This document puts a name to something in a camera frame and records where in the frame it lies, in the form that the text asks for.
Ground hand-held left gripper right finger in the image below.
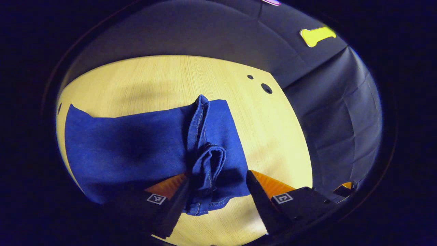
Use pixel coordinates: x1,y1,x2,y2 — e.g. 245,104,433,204
246,169,338,236

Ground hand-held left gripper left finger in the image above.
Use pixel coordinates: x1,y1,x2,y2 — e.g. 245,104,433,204
102,173,191,240

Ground blue denim jeans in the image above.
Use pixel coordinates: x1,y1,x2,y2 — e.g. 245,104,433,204
64,94,251,216

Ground black backdrop cloth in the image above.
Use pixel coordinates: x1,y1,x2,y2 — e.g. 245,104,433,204
61,0,383,202

